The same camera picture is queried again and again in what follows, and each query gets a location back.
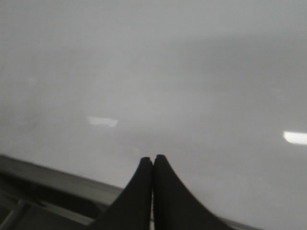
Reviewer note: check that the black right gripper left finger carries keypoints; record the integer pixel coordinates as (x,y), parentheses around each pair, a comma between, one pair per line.
(132,209)

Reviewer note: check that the white whiteboard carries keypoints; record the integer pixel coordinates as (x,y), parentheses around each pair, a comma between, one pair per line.
(217,86)

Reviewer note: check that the grey aluminium whiteboard tray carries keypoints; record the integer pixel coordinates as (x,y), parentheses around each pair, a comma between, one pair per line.
(38,198)

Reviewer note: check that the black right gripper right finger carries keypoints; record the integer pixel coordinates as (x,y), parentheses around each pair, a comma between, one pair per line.
(175,207)

